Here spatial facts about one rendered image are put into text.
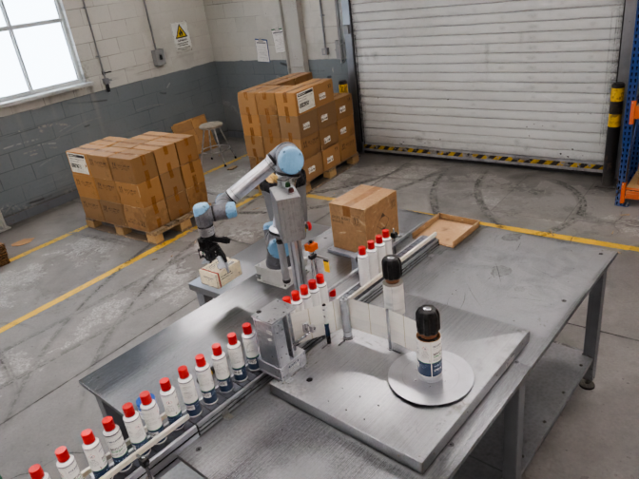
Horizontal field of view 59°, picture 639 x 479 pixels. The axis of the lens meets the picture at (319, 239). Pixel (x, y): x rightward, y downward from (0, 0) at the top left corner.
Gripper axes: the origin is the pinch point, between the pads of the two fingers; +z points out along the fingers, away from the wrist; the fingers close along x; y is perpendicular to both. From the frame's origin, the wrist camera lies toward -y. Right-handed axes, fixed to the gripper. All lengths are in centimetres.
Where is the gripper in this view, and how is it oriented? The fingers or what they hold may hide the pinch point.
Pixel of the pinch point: (220, 268)
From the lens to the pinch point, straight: 278.7
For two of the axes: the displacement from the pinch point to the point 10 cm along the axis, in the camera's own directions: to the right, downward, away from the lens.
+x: 7.9, 1.7, -5.9
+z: 1.4, 8.9, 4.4
